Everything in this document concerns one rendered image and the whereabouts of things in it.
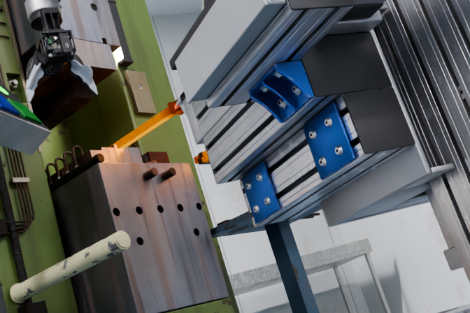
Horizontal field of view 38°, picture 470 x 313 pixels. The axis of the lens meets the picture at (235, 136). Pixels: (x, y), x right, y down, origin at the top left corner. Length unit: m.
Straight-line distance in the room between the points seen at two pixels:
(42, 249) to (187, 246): 0.42
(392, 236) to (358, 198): 5.50
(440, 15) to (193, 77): 0.35
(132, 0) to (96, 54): 0.57
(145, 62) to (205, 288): 0.96
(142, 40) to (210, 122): 1.53
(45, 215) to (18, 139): 0.40
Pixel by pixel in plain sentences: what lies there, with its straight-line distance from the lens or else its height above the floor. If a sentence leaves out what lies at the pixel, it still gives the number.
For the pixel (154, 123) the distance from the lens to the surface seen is 2.03.
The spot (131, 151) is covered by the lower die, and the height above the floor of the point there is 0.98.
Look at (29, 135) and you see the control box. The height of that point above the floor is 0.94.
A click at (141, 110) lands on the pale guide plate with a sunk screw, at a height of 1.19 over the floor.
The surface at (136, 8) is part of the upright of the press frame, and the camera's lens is 2.79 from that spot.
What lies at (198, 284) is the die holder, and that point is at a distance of 2.09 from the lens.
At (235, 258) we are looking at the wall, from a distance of 6.60.
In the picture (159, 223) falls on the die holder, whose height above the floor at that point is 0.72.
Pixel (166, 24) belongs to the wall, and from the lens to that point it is 7.36.
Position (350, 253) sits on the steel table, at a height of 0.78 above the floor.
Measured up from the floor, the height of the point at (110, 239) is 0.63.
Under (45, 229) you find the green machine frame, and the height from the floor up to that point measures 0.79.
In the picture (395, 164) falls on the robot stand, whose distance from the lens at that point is 1.02.
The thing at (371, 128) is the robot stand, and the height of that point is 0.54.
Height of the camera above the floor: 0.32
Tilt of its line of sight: 16 degrees up
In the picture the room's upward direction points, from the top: 18 degrees counter-clockwise
